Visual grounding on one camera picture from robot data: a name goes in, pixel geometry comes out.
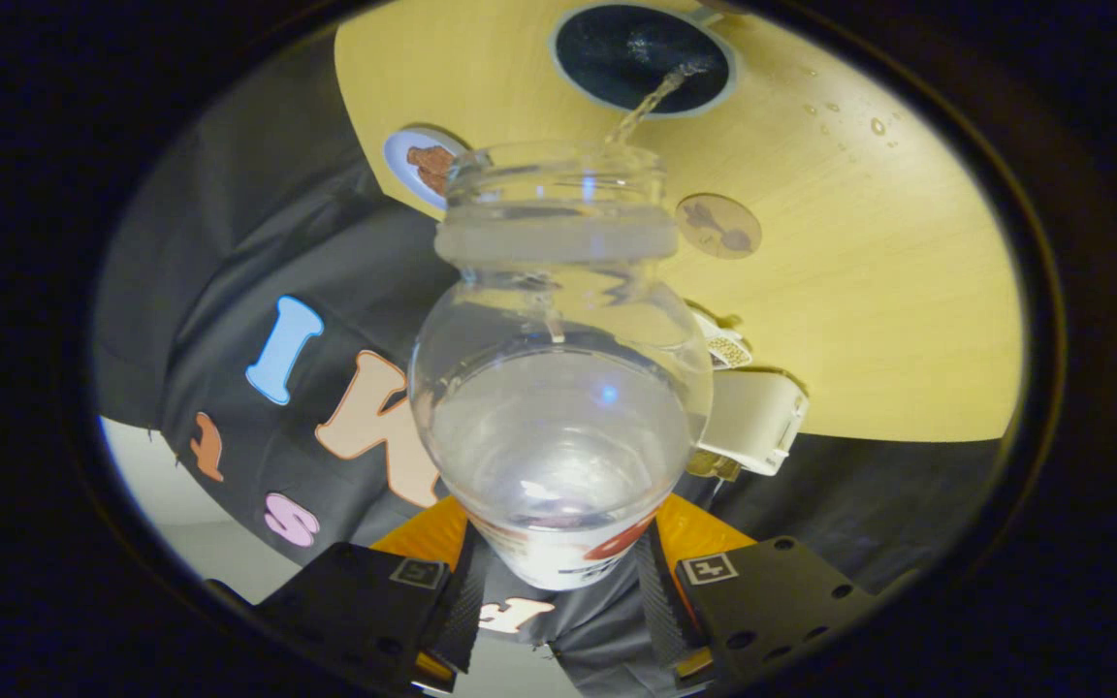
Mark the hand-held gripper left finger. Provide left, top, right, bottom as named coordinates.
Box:
left=205, top=496, right=492, bottom=694

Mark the round brown coaster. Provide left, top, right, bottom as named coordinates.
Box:
left=675, top=193, right=763, bottom=260

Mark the white cup dark blue inside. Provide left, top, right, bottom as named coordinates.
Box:
left=549, top=2, right=740, bottom=119

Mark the wooden table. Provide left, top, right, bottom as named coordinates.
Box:
left=334, top=0, right=1025, bottom=445

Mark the light blue plate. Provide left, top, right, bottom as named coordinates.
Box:
left=383, top=126, right=470, bottom=211

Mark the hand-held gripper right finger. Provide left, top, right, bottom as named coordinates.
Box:
left=634, top=494, right=879, bottom=691

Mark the brown bread slice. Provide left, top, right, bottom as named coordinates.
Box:
left=685, top=451, right=742, bottom=483

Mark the brown cookie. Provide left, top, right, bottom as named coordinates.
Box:
left=407, top=145, right=458, bottom=195

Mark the black backdrop cloth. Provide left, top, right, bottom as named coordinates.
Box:
left=93, top=39, right=1005, bottom=698

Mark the clear plastic juice bottle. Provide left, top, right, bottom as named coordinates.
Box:
left=407, top=141, right=715, bottom=592

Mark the white toaster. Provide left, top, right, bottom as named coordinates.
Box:
left=694, top=368, right=810, bottom=478

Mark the white divided dish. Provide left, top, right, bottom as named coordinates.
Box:
left=689, top=305, right=753, bottom=371

